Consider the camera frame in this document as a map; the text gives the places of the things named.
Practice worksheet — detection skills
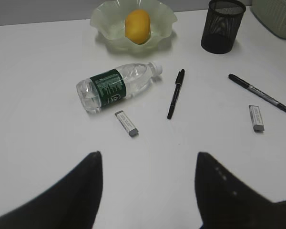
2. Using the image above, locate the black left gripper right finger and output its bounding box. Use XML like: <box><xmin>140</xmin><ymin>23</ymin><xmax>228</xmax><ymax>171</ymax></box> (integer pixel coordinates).
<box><xmin>194</xmin><ymin>152</ymin><xmax>286</xmax><ymax>229</ymax></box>

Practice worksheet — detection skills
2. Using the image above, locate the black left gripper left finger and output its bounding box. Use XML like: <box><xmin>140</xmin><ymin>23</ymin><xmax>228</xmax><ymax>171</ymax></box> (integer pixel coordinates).
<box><xmin>0</xmin><ymin>151</ymin><xmax>102</xmax><ymax>229</ymax></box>

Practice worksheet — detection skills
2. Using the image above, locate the clear water bottle green label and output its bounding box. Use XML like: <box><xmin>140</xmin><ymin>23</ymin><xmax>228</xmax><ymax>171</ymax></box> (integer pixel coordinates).
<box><xmin>76</xmin><ymin>62</ymin><xmax>163</xmax><ymax>113</ymax></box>

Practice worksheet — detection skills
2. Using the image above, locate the black marker pen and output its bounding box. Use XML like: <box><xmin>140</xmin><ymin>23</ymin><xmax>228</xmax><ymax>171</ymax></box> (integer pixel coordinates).
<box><xmin>167</xmin><ymin>69</ymin><xmax>185</xmax><ymax>120</ymax></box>
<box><xmin>228</xmin><ymin>74</ymin><xmax>286</xmax><ymax>113</ymax></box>

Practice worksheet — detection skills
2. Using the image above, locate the yellow mango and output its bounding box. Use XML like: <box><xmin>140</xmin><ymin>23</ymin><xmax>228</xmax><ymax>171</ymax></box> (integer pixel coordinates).
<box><xmin>124</xmin><ymin>9</ymin><xmax>151</xmax><ymax>44</ymax></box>

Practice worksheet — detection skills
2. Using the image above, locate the grey white eraser middle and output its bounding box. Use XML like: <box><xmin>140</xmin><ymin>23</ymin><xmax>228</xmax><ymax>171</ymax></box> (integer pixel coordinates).
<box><xmin>248</xmin><ymin>105</ymin><xmax>265</xmax><ymax>132</ymax></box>

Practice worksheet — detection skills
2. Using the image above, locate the grey white eraser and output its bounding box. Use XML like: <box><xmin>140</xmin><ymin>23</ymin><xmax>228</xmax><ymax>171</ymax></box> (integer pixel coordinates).
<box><xmin>248</xmin><ymin>105</ymin><xmax>265</xmax><ymax>132</ymax></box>
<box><xmin>115</xmin><ymin>110</ymin><xmax>139</xmax><ymax>137</ymax></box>

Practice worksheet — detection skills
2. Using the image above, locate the grey white eraser left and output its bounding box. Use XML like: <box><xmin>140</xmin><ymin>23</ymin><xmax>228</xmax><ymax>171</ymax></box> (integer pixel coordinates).
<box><xmin>115</xmin><ymin>110</ymin><xmax>139</xmax><ymax>137</ymax></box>

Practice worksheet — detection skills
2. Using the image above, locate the black mesh pen holder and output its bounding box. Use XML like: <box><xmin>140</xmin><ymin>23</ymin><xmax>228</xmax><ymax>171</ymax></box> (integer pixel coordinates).
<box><xmin>201</xmin><ymin>0</ymin><xmax>246</xmax><ymax>54</ymax></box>

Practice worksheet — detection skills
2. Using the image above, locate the pale green woven basket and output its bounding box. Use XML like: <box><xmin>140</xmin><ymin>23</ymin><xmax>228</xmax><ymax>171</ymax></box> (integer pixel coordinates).
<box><xmin>252</xmin><ymin>0</ymin><xmax>286</xmax><ymax>39</ymax></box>

